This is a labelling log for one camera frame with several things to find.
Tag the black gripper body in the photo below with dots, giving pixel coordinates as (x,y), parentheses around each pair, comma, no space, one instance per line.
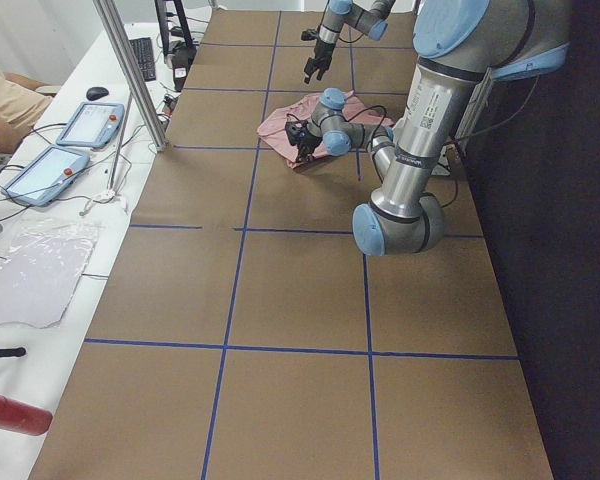
(323,50)
(307,140)

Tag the pink Snoopy t-shirt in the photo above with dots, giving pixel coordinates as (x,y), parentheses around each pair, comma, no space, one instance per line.
(272,129)

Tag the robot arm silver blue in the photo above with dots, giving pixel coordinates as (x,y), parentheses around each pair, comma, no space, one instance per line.
(458,43)
(370,22)

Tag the black stand near keyboard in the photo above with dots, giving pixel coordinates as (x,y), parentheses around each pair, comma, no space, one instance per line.
(178,55)

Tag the black keyboard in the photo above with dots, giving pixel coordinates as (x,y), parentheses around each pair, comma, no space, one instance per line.
(142,49)

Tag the upper blue teach pendant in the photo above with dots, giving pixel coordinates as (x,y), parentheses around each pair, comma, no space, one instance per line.
(92,125)

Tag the blue teach pendant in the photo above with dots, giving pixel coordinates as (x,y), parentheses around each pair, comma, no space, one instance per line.
(92,125)
(46,177)

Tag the black computer mouse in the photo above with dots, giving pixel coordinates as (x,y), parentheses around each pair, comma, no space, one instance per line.
(96,93)

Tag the lower blue teach pendant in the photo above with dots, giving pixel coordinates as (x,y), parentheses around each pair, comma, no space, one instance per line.
(46,177)

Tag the seated person beige shirt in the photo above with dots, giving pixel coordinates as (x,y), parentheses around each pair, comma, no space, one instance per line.
(21,106)

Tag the clear plastic bag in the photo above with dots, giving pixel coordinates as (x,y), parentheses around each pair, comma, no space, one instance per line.
(42,268)

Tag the red cylinder bottle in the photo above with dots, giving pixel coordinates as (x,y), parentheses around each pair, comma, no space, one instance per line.
(19,417)

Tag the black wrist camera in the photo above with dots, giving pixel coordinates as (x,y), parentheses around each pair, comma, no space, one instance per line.
(309,35)
(296,132)

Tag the aluminium frame post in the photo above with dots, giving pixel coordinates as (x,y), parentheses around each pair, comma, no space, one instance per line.
(114,27)

